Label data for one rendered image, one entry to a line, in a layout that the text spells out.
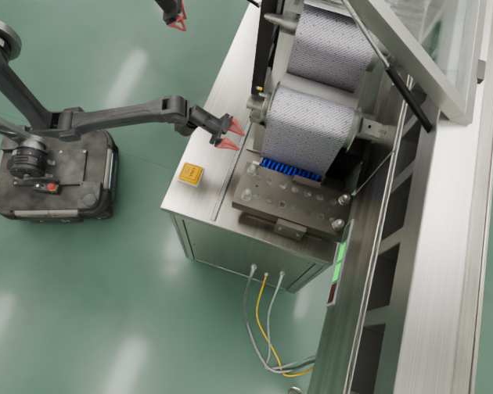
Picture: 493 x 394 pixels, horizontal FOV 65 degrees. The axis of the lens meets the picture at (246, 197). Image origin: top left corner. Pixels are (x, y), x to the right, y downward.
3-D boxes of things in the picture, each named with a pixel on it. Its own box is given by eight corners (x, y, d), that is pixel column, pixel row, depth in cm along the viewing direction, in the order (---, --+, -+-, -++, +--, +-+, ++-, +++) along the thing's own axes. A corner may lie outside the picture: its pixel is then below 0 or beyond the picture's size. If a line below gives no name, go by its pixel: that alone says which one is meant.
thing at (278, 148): (260, 155, 139) (266, 128, 122) (323, 176, 138) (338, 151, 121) (260, 156, 139) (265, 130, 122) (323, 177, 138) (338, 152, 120)
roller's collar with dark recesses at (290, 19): (284, 21, 126) (287, 5, 120) (301, 26, 125) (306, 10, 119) (278, 36, 123) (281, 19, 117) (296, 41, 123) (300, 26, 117)
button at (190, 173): (185, 163, 149) (185, 160, 147) (203, 169, 149) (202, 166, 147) (178, 179, 147) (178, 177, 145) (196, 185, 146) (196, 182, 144)
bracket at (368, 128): (361, 120, 117) (364, 116, 115) (380, 126, 117) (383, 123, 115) (358, 134, 115) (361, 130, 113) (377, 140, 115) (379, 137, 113)
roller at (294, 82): (281, 87, 139) (286, 64, 128) (350, 108, 137) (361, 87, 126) (271, 114, 135) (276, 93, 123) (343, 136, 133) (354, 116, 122)
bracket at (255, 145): (249, 139, 155) (255, 92, 127) (264, 144, 155) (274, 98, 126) (245, 149, 153) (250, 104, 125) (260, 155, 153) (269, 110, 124)
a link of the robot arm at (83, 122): (53, 135, 126) (59, 107, 130) (65, 144, 131) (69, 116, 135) (181, 116, 118) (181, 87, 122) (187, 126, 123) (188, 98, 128)
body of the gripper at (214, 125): (213, 146, 132) (194, 134, 129) (222, 121, 136) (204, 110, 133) (221, 140, 126) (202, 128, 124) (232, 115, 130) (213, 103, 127)
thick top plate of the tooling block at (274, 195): (246, 168, 142) (246, 161, 137) (351, 202, 140) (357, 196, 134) (232, 207, 137) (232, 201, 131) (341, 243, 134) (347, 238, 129)
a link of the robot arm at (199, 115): (189, 112, 122) (194, 98, 125) (180, 122, 128) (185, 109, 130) (208, 123, 125) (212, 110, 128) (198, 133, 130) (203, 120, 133)
